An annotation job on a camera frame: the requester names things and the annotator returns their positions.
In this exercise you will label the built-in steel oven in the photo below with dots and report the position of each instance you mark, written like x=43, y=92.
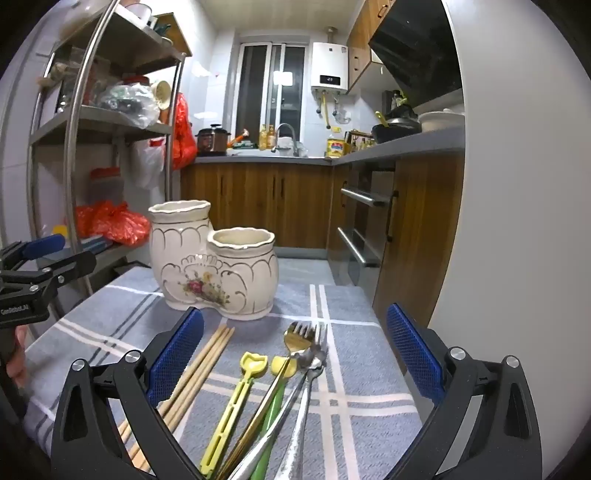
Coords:
x=362, y=217

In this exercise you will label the silver metal spoon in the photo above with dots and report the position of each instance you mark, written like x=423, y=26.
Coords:
x=277, y=424

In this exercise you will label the clear plastic bag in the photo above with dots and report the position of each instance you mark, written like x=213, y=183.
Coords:
x=127, y=104

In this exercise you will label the grey plaid cloth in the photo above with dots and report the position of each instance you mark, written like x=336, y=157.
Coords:
x=351, y=415

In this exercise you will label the kitchen window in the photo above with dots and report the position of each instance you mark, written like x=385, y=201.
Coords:
x=270, y=92

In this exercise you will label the cooking oil bottles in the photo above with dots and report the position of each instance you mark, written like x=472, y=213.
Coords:
x=265, y=138

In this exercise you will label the white water heater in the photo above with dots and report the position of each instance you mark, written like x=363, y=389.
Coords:
x=328, y=67

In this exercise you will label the cream floral ceramic utensil holder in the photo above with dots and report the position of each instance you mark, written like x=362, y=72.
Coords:
x=221, y=277

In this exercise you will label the grey kitchen countertop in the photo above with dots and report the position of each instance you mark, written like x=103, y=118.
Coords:
x=401, y=144

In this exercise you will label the white plastic bag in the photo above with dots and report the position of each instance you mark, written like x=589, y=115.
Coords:
x=148, y=164

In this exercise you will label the white cooking pot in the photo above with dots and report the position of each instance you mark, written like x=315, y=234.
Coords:
x=441, y=121

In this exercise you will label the hanging red plastic bag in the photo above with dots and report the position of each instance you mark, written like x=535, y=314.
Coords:
x=182, y=134

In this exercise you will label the red lidded plastic container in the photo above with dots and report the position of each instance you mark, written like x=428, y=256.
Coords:
x=107, y=184

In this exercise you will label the metal sink faucet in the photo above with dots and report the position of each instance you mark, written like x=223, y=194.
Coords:
x=286, y=134

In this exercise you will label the black range hood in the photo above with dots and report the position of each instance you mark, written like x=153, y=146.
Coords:
x=415, y=50

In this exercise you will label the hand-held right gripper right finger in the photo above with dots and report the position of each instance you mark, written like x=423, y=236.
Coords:
x=413, y=355

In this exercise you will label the gold metal fork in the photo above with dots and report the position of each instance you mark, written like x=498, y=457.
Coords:
x=295, y=339

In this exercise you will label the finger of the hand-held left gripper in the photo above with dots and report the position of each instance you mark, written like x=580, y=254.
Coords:
x=69, y=268
x=44, y=246

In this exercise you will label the wooden base cabinets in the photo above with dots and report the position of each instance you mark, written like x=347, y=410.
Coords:
x=254, y=203

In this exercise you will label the crumpled red plastic bags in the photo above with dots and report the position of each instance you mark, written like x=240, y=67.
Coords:
x=113, y=224

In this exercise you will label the black wok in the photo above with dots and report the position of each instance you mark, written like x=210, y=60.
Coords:
x=395, y=131

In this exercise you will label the yellow oil jug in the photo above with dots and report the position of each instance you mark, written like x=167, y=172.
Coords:
x=335, y=147

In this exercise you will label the person's left hand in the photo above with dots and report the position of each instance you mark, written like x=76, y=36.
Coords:
x=14, y=367

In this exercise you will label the metal shelf rack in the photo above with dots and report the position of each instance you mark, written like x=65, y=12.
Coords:
x=76, y=138

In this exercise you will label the brown clay kettle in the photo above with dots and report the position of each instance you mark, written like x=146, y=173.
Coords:
x=211, y=141

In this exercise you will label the cream ceramic cup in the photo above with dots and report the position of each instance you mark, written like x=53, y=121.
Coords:
x=161, y=94

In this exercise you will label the wooden chopstick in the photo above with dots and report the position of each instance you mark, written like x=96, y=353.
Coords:
x=223, y=355
x=217, y=350
x=226, y=357
x=220, y=353

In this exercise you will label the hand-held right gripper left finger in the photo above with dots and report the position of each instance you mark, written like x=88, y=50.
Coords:
x=178, y=355

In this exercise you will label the wooden wall cabinets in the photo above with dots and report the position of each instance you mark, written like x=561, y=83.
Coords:
x=362, y=41

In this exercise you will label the yellow plastic utensil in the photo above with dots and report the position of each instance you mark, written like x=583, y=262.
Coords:
x=231, y=410

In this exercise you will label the silver metal fork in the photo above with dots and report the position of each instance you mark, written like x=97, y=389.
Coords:
x=298, y=429

